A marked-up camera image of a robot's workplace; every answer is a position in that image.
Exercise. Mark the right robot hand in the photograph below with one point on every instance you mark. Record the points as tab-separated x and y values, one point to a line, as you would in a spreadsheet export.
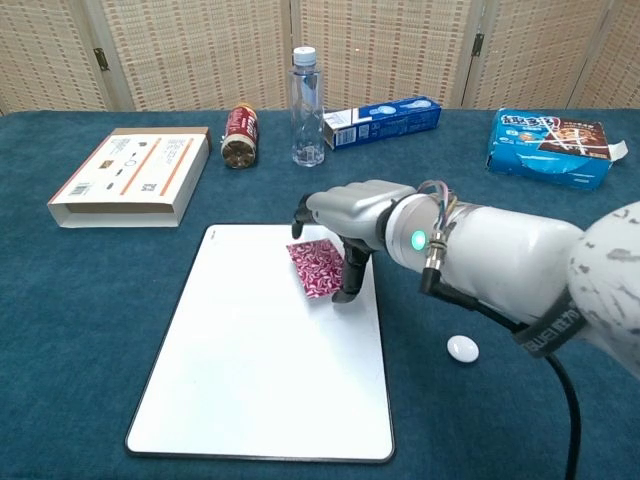
350	212

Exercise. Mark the white board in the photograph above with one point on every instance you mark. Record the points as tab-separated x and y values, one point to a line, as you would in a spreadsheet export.
270	345

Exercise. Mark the bamboo folding screen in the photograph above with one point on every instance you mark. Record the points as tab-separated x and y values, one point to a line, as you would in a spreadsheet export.
320	50

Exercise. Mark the small white round disc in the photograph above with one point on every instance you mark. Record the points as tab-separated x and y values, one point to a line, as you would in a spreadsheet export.
462	348

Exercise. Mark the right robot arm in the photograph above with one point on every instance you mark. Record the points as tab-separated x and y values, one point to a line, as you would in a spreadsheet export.
525	265

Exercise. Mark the blue and white toothpaste box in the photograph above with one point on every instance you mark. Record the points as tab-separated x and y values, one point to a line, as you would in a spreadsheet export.
385	122

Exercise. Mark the white and brown flat box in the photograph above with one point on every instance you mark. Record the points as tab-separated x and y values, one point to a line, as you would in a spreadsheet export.
132	175

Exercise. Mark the teal table cloth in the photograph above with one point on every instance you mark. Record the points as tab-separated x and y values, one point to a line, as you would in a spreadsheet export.
75	325

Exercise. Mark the blue cookie package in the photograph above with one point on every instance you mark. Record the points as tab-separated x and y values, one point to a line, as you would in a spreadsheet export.
550	147

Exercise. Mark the red snack can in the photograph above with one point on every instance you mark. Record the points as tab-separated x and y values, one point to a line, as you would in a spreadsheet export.
241	137

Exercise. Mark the clear plastic water bottle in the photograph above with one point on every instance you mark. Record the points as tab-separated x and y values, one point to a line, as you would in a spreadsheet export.
306	110

